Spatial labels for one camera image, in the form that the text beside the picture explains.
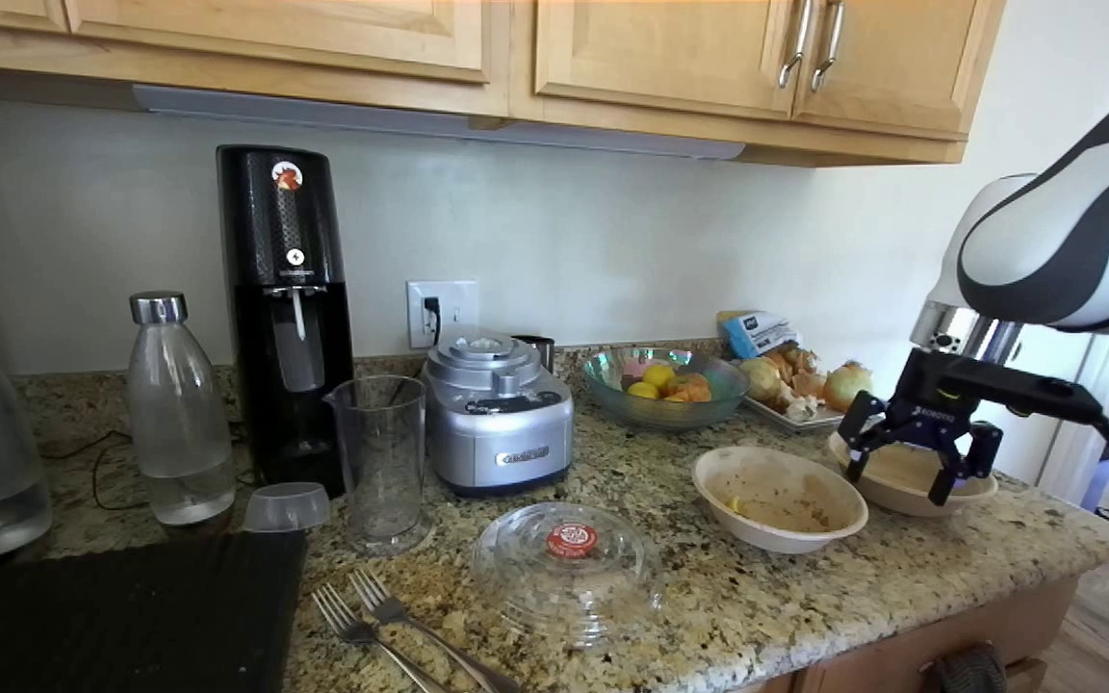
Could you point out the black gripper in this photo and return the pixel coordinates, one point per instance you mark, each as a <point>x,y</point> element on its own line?
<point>942,391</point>

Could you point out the beige ceramic bowl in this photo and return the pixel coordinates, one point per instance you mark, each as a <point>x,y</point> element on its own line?
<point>780,499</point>
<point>904,478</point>

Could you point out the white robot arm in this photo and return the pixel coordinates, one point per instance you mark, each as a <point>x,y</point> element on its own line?
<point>1058,242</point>

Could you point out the green glass fruit bowl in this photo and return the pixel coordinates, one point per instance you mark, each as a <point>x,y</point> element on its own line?
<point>607,401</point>

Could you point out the large yellow onion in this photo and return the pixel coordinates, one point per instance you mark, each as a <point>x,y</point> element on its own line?
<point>849,381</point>

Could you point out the white rectangular plate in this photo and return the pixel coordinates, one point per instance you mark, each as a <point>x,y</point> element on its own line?
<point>773,412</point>

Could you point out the small pale onion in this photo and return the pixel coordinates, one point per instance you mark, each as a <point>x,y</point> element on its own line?
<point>763,379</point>

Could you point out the blue floor container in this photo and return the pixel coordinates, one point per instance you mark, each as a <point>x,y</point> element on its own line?
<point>1098,483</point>

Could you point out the blue white food bag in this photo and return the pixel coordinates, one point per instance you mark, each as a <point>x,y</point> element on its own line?
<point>756,332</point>

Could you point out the wooden lower cabinet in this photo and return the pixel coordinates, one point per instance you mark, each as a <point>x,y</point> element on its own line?
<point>863,659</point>

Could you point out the orange fruit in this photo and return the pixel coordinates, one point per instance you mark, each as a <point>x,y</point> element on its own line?
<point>692,391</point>

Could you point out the grey hanging towel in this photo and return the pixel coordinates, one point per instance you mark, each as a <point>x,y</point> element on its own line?
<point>964,671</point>

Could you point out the yellow lemon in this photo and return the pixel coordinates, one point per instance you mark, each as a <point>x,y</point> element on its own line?
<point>659,373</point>

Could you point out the small yellow fruit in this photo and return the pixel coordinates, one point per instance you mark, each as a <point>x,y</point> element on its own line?
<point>639,391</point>

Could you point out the red lid knob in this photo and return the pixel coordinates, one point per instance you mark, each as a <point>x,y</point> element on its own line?
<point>570,541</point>

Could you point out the silver food chopper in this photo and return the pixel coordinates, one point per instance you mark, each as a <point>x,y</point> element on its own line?
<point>498,424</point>

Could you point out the black power plug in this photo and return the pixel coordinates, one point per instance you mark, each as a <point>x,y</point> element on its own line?
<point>434,317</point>

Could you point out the light wood upper cabinet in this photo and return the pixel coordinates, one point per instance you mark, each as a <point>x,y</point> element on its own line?
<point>511,100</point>

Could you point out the clear glass pitcher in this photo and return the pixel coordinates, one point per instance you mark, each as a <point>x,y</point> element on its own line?
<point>379,463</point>

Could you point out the silver fork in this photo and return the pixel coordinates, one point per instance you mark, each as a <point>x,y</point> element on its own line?
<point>375,596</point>
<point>339,616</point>

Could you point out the small clear plastic cap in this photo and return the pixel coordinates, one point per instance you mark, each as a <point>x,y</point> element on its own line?
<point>286,509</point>

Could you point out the black soda maker machine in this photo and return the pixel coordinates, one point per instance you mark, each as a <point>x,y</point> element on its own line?
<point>286,320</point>

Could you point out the clear bottle silver cap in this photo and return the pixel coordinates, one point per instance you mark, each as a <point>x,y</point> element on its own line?
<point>177,424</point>

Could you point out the black counter mat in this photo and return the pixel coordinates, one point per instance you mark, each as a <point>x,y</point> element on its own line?
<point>118,616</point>

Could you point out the white wall outlet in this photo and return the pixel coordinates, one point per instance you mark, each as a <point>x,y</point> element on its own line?
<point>451,309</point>

